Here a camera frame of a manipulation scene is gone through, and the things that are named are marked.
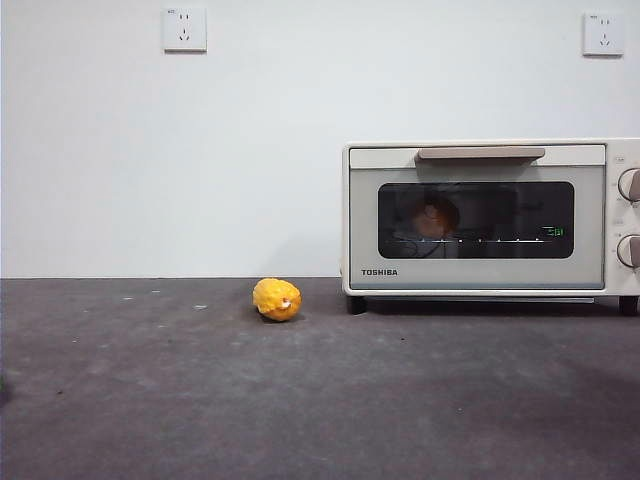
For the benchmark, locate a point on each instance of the white wall socket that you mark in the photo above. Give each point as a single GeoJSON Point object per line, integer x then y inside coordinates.
{"type": "Point", "coordinates": [185, 30]}
{"type": "Point", "coordinates": [603, 35]}

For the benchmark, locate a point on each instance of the brown potato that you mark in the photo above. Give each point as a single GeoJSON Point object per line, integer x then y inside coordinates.
{"type": "Point", "coordinates": [432, 220]}

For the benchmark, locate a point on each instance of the cream Toshiba toaster oven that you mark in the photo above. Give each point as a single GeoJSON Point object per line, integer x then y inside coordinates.
{"type": "Point", "coordinates": [611, 250]}

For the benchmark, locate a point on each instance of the yellow corn cob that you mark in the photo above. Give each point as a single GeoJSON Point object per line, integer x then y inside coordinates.
{"type": "Point", "coordinates": [276, 300]}

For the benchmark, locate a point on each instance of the beige oven knob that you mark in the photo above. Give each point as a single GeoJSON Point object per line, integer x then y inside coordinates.
{"type": "Point", "coordinates": [629, 250]}
{"type": "Point", "coordinates": [630, 185]}

